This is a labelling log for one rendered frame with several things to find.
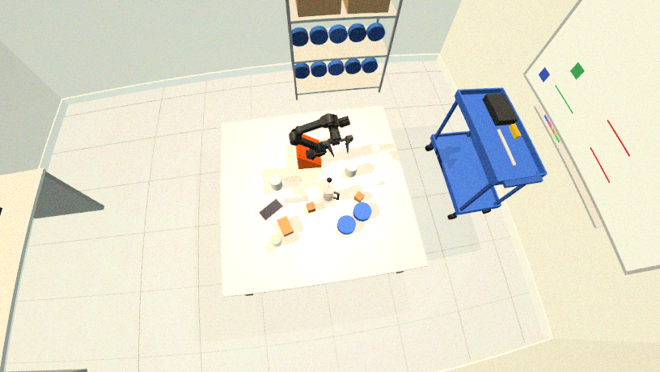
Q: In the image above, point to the glass coffee press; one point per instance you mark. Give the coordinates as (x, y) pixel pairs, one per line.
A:
(329, 189)

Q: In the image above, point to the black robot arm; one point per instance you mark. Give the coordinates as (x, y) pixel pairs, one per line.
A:
(328, 121)

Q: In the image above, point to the grey cylinder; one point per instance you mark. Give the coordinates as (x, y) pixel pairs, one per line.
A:
(275, 181)
(351, 168)

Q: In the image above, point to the blue cylinder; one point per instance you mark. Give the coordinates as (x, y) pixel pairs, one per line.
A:
(362, 211)
(346, 225)

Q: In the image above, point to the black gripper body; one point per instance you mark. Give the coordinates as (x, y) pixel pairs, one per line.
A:
(336, 137)

